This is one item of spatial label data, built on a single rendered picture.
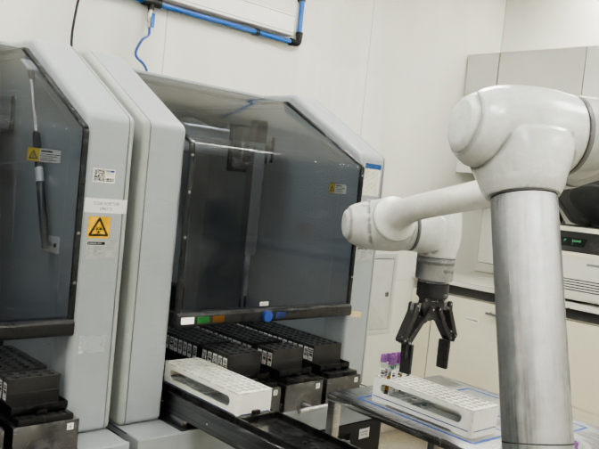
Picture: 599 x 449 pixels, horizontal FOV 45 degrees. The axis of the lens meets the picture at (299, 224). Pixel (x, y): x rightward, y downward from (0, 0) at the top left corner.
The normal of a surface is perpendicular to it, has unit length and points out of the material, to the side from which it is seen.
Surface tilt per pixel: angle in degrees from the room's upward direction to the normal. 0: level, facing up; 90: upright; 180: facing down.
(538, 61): 90
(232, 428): 90
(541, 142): 79
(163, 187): 90
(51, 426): 90
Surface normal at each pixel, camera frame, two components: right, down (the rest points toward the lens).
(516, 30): -0.73, -0.04
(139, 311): 0.68, 0.11
